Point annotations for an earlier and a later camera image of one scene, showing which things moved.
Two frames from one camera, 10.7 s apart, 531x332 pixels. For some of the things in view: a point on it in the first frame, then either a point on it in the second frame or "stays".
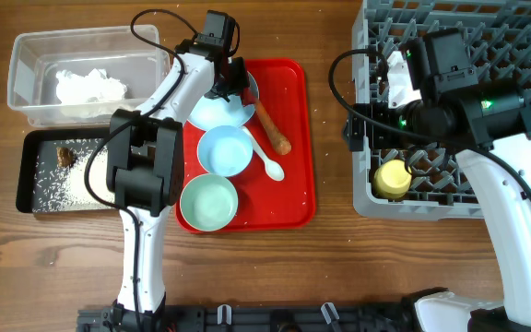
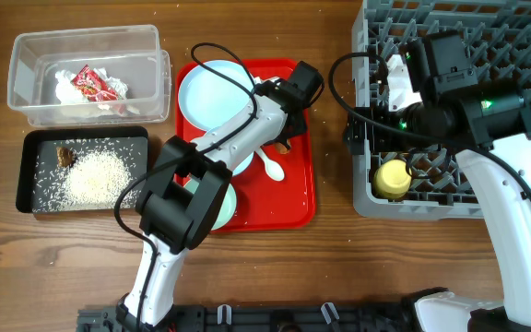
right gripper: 355,127 stays
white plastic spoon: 272,169 stays
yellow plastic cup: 392,178 stays
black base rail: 368,317 stays
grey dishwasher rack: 513,41 stays
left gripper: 242,82 → 300,126
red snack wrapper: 247,97 → 94,87
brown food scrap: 65,157 stays
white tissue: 95,86 → 74,103
